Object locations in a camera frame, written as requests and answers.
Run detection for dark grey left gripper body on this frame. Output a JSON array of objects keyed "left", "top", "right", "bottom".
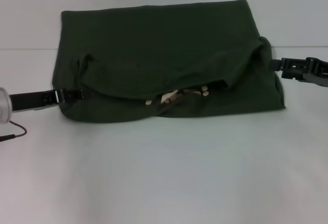
[{"left": 9, "top": 90, "right": 58, "bottom": 113}]

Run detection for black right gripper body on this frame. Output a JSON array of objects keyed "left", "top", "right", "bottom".
[{"left": 298, "top": 60, "right": 328, "bottom": 88}]

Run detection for dark green t-shirt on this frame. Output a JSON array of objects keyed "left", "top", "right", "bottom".
[{"left": 52, "top": 0, "right": 287, "bottom": 126}]

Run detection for dark red left arm cable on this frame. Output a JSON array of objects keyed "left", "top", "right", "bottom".
[{"left": 0, "top": 121, "right": 28, "bottom": 142}]

